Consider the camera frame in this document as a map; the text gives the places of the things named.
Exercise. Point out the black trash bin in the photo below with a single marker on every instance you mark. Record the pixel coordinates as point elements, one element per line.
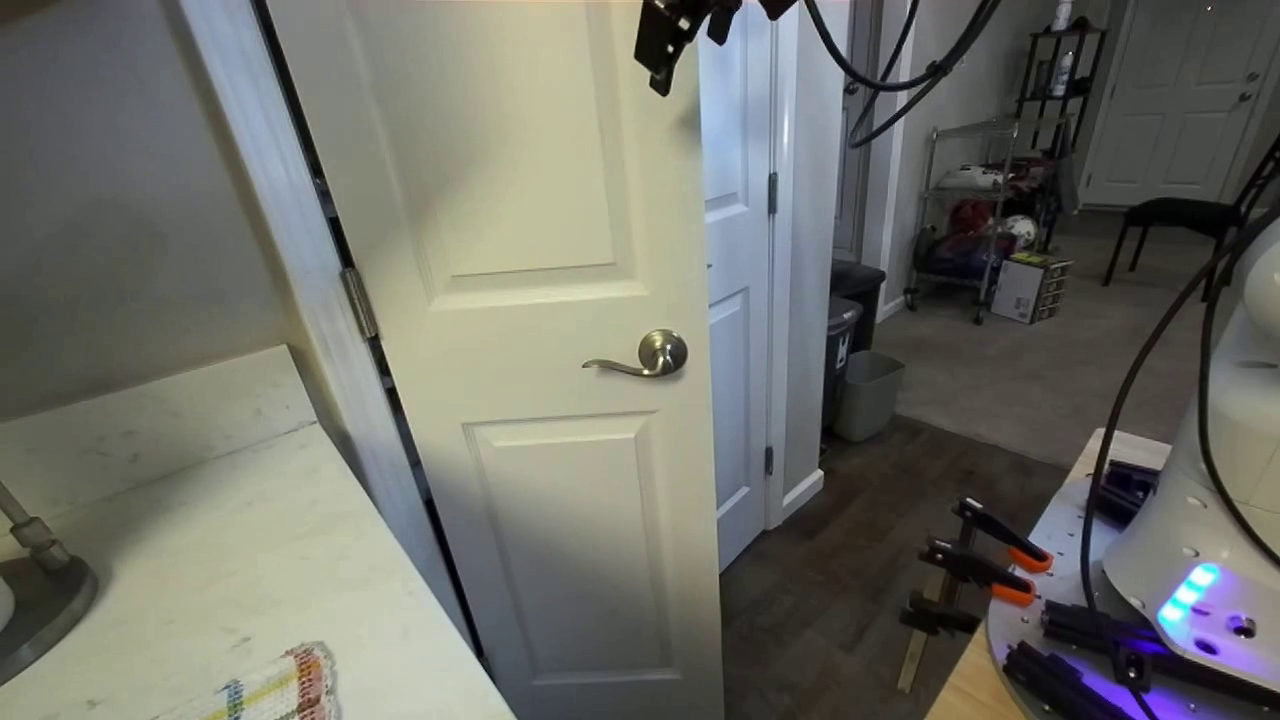
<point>855,300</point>

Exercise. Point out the grey trash bin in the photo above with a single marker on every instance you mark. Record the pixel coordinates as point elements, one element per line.
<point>865,392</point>

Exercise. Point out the white countertop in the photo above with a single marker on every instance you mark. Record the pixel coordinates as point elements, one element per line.
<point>227,528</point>

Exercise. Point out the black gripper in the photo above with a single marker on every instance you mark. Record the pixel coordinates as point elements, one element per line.
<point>669,31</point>

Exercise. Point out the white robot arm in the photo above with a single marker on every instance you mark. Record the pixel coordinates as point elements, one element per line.
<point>1206,466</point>

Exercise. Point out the silver lever door handle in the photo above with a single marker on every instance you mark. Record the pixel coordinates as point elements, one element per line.
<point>658,357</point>

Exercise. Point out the black chair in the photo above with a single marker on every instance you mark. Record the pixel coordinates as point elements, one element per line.
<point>1206,219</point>

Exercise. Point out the dark sink faucet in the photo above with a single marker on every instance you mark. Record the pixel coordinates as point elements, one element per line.
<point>48,589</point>

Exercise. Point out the orange black clamp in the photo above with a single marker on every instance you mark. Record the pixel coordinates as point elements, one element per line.
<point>1003,526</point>
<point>973,570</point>

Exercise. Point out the metal wire rack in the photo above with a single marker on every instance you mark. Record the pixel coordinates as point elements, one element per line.
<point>991,191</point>

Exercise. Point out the white pantry door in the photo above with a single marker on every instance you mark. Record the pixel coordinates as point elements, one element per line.
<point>524,204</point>
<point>732,135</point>

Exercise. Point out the colourful striped cloth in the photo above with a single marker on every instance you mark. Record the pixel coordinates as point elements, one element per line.
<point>297,685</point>

